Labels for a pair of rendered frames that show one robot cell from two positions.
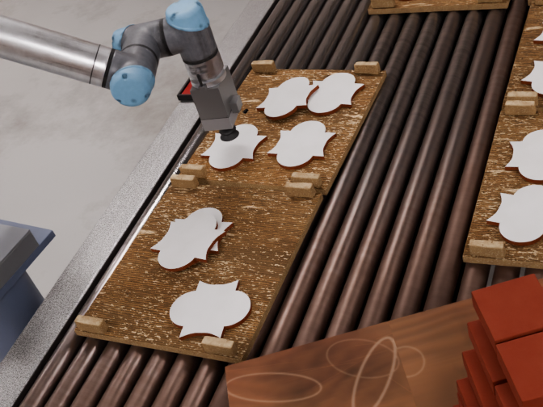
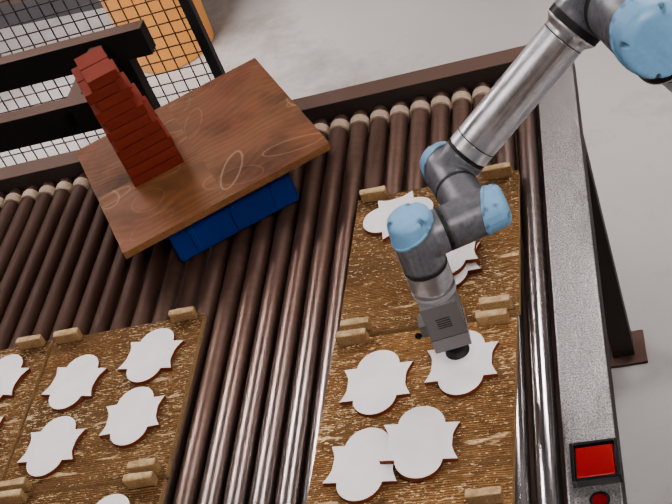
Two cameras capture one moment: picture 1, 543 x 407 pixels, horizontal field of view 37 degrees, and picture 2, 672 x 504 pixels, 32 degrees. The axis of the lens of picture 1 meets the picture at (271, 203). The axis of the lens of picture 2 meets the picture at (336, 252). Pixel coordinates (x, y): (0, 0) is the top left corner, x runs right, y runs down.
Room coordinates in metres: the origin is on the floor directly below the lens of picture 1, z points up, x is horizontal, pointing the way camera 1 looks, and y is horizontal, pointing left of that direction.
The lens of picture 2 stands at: (2.88, -0.41, 2.42)
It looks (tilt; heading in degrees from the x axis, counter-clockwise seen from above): 38 degrees down; 167
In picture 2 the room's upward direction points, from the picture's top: 24 degrees counter-clockwise
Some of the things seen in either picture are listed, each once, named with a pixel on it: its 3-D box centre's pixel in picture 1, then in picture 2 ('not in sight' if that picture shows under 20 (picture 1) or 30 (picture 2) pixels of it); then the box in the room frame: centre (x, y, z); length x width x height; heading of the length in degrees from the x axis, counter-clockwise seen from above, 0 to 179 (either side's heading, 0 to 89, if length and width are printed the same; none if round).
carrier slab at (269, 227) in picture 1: (203, 262); (432, 252); (1.16, 0.16, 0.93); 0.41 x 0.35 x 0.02; 146
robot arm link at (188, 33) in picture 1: (190, 31); (417, 239); (1.46, 0.04, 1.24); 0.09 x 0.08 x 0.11; 77
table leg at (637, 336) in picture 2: not in sight; (594, 236); (0.85, 0.68, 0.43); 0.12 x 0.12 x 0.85; 57
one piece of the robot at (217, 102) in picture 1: (220, 95); (434, 309); (1.46, 0.03, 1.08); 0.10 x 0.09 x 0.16; 66
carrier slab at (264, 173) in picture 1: (285, 124); (415, 417); (1.50, -0.09, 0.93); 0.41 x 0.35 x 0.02; 144
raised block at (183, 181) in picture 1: (183, 181); (495, 303); (1.39, 0.16, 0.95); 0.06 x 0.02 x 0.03; 56
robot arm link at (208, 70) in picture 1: (203, 65); (428, 274); (1.46, 0.04, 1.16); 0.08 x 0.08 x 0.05
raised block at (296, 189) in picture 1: (300, 189); (355, 325); (1.24, -0.06, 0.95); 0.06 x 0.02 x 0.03; 56
